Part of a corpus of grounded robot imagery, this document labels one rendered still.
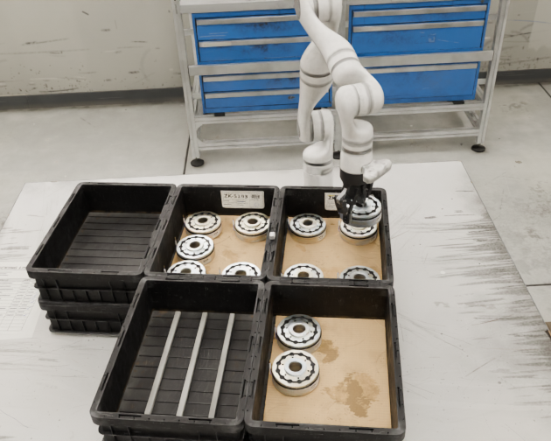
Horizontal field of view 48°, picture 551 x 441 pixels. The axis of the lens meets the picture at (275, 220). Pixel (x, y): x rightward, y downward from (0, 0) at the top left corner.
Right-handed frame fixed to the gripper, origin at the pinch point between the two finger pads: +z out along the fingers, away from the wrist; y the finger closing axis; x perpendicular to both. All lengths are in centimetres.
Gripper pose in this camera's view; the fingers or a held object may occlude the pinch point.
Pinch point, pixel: (353, 213)
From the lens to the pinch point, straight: 156.3
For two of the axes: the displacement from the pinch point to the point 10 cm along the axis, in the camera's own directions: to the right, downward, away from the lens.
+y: -6.7, 4.7, -5.7
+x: 7.4, 3.9, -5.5
